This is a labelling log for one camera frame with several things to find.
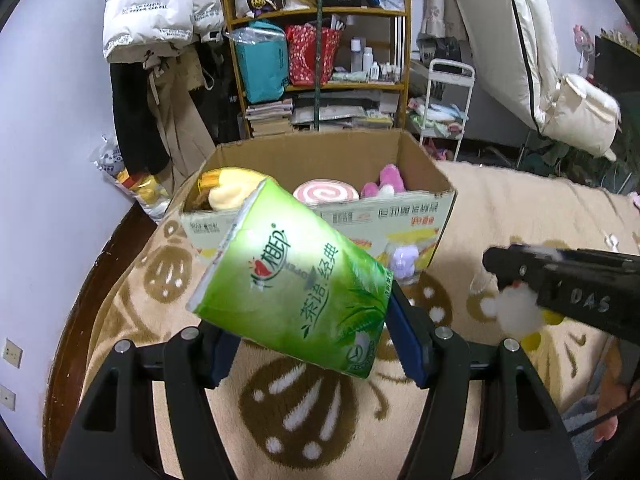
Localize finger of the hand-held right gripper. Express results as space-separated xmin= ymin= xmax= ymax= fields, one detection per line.
xmin=482 ymin=245 xmax=546 ymax=293

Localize beige patterned blanket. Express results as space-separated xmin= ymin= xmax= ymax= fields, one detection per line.
xmin=82 ymin=160 xmax=640 ymax=480

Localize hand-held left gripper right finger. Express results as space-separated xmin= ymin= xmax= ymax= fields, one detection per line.
xmin=382 ymin=280 xmax=573 ymax=480

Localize pink plush toy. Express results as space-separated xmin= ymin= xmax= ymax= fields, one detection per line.
xmin=360 ymin=164 xmax=407 ymax=198

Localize group of toiletry bottles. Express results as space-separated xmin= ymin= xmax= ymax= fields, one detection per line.
xmin=350 ymin=36 xmax=401 ymax=81

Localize white printed puffer jacket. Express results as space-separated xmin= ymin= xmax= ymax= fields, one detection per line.
xmin=102 ymin=0 xmax=225 ymax=63

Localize black tote bag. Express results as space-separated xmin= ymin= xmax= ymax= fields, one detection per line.
xmin=200 ymin=40 xmax=246 ymax=143

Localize cream upright mattress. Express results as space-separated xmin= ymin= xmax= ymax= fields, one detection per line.
xmin=445 ymin=0 xmax=623 ymax=158

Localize green tissue pack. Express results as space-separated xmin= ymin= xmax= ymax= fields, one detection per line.
xmin=187 ymin=177 xmax=394 ymax=380

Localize clear bag of plush toys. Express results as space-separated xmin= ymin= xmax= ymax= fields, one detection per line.
xmin=90 ymin=135 xmax=176 ymax=223

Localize teal paper bag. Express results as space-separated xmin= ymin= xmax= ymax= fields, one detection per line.
xmin=232 ymin=20 xmax=290 ymax=103

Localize red patterned gift bag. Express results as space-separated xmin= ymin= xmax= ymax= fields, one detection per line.
xmin=286 ymin=24 xmax=343 ymax=87

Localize white trolley cart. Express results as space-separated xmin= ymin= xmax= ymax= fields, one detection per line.
xmin=407 ymin=58 xmax=476 ymax=158

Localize small lilac plush toy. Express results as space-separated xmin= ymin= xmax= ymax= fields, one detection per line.
xmin=389 ymin=245 xmax=420 ymax=281

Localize stack of books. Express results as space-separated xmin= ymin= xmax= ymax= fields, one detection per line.
xmin=245 ymin=97 xmax=295 ymax=137

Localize green pole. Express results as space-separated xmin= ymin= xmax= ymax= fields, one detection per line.
xmin=314 ymin=0 xmax=326 ymax=132

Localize black hanging garment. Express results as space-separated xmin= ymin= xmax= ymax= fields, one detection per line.
xmin=110 ymin=60 xmax=171 ymax=176

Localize black cable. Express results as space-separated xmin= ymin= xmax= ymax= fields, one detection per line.
xmin=570 ymin=385 xmax=640 ymax=436

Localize white plush toy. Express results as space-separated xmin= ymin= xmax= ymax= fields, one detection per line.
xmin=495 ymin=282 xmax=561 ymax=351

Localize yellow plush toy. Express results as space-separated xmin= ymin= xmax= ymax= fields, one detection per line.
xmin=197 ymin=167 xmax=266 ymax=211

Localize small pink fan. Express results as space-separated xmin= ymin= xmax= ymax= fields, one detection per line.
xmin=574 ymin=24 xmax=601 ymax=58

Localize cardboard box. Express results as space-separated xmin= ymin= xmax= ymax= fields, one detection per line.
xmin=180 ymin=128 xmax=458 ymax=276

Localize beige hanging trousers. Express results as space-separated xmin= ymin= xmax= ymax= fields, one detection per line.
xmin=145 ymin=52 xmax=218 ymax=196

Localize pile of magazines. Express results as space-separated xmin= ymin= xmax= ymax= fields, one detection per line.
xmin=290 ymin=92 xmax=396 ymax=131

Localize person's right hand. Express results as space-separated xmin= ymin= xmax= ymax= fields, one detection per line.
xmin=595 ymin=345 xmax=632 ymax=441

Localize wooden shelf rack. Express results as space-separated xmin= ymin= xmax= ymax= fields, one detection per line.
xmin=220 ymin=0 xmax=413 ymax=138

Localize person's blue jeans leg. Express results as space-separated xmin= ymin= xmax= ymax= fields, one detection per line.
xmin=560 ymin=395 xmax=606 ymax=436

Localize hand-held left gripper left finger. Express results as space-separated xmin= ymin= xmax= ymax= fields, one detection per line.
xmin=52 ymin=322 xmax=241 ymax=480

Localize pink swirl roll cushion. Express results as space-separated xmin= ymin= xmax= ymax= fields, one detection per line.
xmin=292 ymin=178 xmax=361 ymax=206

